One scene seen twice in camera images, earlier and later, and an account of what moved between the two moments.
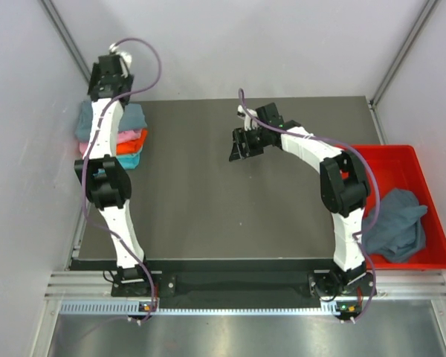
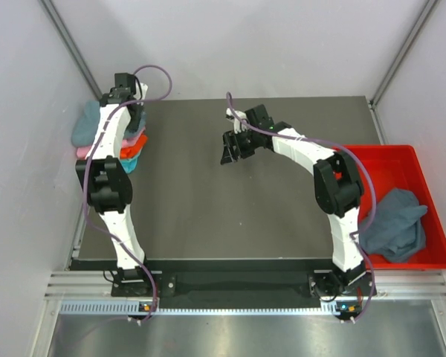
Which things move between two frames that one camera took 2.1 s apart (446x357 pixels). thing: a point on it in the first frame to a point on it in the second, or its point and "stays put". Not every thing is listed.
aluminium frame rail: (394, 285) stays put
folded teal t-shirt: (128, 161) stays put
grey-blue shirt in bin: (393, 230) stays put
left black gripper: (95, 80) to (132, 126)
